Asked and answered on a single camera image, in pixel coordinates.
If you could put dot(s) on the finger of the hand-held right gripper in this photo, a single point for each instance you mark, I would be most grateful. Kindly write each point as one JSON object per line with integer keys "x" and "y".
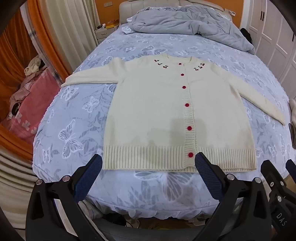
{"x": 291, "y": 167}
{"x": 271, "y": 172}

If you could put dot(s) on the black bag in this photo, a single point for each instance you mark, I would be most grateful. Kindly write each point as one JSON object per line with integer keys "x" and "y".
{"x": 247, "y": 36}

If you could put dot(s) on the pink blanket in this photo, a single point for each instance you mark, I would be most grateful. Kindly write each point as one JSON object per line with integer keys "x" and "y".
{"x": 32, "y": 109}

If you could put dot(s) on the grey-blue duvet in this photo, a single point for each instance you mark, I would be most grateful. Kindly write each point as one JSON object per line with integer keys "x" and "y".
{"x": 185, "y": 25}

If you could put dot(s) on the white curtain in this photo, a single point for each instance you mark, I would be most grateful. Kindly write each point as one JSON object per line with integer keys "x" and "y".
{"x": 76, "y": 20}

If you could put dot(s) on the white wardrobe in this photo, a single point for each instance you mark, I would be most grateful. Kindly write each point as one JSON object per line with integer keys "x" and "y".
{"x": 276, "y": 44}

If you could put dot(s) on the tan cloth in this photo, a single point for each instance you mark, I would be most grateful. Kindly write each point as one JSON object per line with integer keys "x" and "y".
{"x": 293, "y": 111}

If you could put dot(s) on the white nightstand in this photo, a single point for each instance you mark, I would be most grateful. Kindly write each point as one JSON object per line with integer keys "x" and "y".
{"x": 104, "y": 34}

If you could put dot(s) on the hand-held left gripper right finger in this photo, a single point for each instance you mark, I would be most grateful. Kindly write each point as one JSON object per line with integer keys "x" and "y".
{"x": 208, "y": 177}

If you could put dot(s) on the yellow box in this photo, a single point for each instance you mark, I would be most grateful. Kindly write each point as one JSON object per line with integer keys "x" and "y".
{"x": 112, "y": 24}

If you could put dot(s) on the cream knit cardigan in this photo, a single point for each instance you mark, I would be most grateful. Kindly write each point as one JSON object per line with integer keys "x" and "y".
{"x": 150, "y": 115}

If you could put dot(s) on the beige padded headboard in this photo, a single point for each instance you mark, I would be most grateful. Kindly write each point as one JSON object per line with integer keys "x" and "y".
{"x": 126, "y": 10}

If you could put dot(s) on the bed with butterfly sheet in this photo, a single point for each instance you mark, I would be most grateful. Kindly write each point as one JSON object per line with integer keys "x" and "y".
{"x": 78, "y": 111}

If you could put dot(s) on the orange curtain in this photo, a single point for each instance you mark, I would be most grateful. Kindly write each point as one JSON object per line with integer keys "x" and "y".
{"x": 13, "y": 53}

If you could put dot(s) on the beige crumpled cloth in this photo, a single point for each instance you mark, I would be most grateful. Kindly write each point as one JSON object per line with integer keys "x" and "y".
{"x": 34, "y": 66}

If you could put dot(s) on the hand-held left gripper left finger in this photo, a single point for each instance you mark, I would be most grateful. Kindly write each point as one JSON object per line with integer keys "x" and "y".
{"x": 89, "y": 178}

